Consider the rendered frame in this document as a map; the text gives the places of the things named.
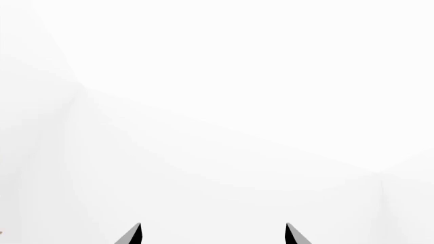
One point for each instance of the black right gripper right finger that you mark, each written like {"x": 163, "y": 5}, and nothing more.
{"x": 293, "y": 236}

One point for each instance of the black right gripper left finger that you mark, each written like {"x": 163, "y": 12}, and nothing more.
{"x": 133, "y": 236}

